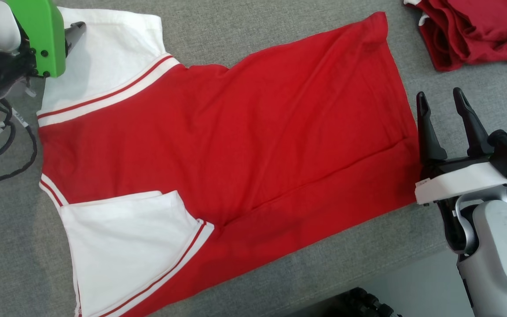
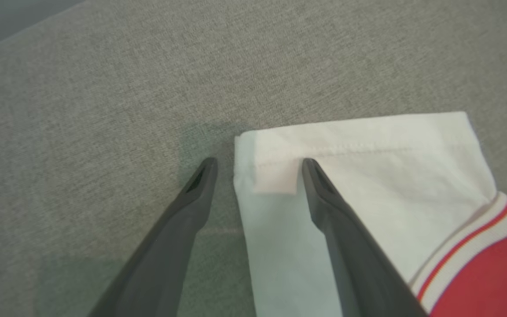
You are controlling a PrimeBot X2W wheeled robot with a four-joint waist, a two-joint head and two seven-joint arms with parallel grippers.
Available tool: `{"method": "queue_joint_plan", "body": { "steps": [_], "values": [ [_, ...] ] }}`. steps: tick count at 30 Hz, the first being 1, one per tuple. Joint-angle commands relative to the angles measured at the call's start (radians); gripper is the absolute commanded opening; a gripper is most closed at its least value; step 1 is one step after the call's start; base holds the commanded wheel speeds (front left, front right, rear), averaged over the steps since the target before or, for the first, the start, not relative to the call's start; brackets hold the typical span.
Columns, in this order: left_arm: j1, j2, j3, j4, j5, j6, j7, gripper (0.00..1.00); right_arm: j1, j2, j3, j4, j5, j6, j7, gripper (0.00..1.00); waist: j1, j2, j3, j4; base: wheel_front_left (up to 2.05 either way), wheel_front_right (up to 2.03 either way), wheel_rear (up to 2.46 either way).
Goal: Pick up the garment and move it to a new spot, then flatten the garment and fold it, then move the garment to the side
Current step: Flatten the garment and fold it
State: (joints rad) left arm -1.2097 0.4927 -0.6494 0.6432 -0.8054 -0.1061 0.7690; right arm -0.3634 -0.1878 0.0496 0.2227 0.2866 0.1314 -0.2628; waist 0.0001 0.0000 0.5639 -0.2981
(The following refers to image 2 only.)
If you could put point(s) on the red number 23 jersey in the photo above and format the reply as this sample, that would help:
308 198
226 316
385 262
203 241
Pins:
412 185

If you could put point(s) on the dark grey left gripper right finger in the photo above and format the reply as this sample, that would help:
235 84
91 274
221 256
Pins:
359 259

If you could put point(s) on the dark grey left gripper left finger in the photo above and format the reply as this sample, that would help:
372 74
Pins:
165 251

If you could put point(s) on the grey fabric sofa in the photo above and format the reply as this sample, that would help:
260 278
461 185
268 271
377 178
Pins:
104 110

